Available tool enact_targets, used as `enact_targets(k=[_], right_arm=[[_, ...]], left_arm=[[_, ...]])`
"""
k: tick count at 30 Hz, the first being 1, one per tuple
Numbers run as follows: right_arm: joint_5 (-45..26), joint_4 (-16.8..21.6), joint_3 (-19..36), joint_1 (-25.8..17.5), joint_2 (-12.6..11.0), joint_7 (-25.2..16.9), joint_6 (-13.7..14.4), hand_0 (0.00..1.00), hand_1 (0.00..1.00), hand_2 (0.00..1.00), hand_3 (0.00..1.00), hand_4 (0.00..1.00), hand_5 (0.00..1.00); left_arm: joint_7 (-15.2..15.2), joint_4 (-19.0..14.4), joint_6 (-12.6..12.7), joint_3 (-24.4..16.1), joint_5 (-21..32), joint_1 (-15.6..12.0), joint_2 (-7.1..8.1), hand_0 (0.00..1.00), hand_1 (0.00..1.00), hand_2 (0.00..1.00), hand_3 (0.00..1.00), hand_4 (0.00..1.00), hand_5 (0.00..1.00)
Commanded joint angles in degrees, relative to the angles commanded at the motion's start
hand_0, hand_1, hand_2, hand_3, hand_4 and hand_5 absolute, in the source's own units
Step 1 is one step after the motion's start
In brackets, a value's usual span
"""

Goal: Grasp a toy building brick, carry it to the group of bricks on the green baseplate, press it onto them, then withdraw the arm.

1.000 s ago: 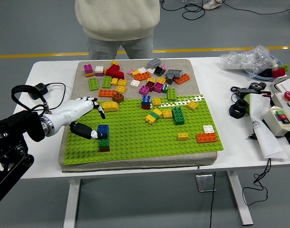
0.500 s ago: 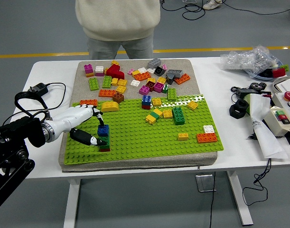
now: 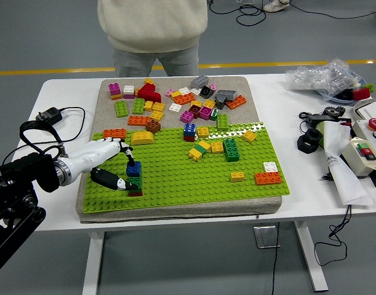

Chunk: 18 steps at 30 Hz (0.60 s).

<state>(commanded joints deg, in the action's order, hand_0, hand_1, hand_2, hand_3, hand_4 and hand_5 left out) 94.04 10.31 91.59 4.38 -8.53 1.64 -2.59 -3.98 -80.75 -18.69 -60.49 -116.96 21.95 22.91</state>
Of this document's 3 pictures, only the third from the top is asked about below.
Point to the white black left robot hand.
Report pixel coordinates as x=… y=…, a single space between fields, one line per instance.
x=92 y=152

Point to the blue 2x2 brick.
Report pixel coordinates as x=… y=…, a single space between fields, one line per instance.
x=134 y=169
x=189 y=129

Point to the dark green 2x4 brick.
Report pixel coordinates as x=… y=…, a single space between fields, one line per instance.
x=137 y=182
x=231 y=150

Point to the red 2x4 brick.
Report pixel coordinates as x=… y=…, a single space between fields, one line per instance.
x=136 y=194

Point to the lime green studded baseplate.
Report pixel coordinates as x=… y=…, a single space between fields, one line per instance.
x=187 y=193

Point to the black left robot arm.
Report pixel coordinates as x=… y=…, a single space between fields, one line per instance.
x=40 y=170

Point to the orange 2x4 brick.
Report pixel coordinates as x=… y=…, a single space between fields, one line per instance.
x=114 y=133
x=139 y=120
x=184 y=99
x=236 y=102
x=268 y=178

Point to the lime 2x4 brick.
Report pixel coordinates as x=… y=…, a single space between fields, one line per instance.
x=121 y=108
x=223 y=121
x=138 y=106

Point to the yellow arched brick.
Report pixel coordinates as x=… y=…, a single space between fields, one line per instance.
x=143 y=138

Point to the flat orange brick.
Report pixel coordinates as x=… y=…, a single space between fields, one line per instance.
x=116 y=97

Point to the brown 2x2 brick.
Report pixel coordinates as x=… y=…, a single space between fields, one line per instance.
x=153 y=126

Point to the pink 2x2 brick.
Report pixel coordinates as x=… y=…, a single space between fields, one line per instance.
x=129 y=96

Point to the magenta 2x2 brick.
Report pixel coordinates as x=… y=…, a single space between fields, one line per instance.
x=114 y=88
x=205 y=113
x=187 y=116

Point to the white 2x2 brick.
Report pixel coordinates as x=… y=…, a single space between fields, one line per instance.
x=184 y=91
x=271 y=167
x=129 y=89
x=175 y=107
x=196 y=91

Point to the large red sloped brick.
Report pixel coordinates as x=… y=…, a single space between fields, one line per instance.
x=149 y=93

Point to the amber yellow small brick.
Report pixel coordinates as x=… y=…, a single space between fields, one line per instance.
x=149 y=81

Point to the small pink brick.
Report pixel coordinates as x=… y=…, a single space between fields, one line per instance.
x=213 y=87
x=170 y=92

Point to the green 2x2 brick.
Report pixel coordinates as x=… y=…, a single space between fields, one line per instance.
x=201 y=150

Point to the dark red 2x2 brick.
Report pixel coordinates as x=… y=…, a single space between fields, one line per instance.
x=194 y=112

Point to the small dark green brick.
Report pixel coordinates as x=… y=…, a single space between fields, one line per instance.
x=214 y=115

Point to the light grey 2x4 brick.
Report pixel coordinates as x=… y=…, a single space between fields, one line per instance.
x=200 y=82

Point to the black 2x2 brick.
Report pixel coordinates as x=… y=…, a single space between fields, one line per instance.
x=206 y=91

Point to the dark grey sloped brick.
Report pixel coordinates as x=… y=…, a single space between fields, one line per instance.
x=220 y=103

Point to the lime small brick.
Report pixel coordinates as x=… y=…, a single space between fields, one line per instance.
x=370 y=87

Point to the black power adapter plug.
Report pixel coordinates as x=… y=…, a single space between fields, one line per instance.
x=49 y=115

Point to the white table leg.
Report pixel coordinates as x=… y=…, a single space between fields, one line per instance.
x=314 y=261
x=93 y=261

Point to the person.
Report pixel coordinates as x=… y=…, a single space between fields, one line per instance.
x=150 y=24
x=275 y=6

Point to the metal floor socket plate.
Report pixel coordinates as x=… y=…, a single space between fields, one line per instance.
x=266 y=238

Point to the large black hex nut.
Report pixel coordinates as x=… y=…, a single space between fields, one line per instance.
x=309 y=140

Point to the lime green cloth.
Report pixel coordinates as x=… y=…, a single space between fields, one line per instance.
x=321 y=133

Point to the small black plug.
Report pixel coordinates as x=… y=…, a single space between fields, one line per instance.
x=326 y=177

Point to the clear bubble plastic bag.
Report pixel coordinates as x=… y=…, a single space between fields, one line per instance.
x=323 y=75

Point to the black toothed gear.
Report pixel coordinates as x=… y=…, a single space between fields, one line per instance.
x=333 y=111

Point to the blue shallow bowl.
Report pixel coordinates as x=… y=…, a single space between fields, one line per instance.
x=335 y=99

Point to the white paper sheet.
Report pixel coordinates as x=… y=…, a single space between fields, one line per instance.
x=344 y=172

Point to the black plastic part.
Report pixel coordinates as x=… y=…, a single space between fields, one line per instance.
x=346 y=94

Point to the white rounded tray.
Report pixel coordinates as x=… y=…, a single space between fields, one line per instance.
x=360 y=107

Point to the white push-button control box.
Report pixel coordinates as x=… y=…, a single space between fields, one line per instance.
x=363 y=126

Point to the small white plastic cap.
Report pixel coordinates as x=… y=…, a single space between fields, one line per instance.
x=356 y=83

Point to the white card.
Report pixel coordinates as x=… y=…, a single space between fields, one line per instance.
x=373 y=110

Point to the small white switch box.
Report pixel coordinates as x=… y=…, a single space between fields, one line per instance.
x=357 y=159

